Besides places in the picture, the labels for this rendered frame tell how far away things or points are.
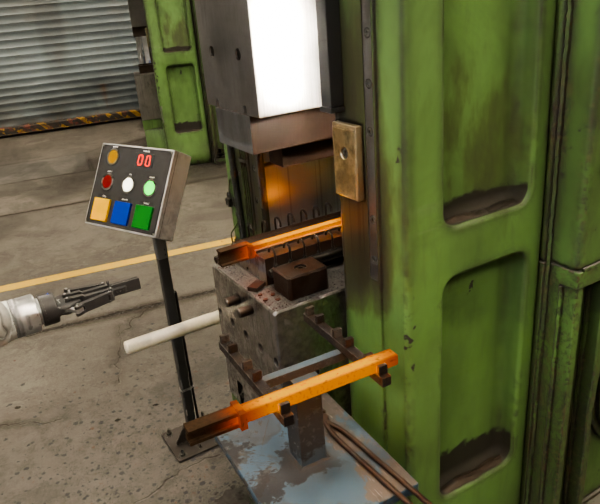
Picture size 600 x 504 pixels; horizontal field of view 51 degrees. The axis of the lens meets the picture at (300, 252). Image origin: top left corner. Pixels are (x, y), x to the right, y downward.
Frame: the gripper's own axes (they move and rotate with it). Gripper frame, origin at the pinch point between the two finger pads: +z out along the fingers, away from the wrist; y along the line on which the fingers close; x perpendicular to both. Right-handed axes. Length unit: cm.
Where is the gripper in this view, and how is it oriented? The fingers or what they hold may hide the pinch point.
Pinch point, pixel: (125, 286)
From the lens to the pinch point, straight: 160.3
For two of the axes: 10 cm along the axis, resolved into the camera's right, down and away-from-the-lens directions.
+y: 5.2, 3.0, -8.0
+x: -0.8, -9.2, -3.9
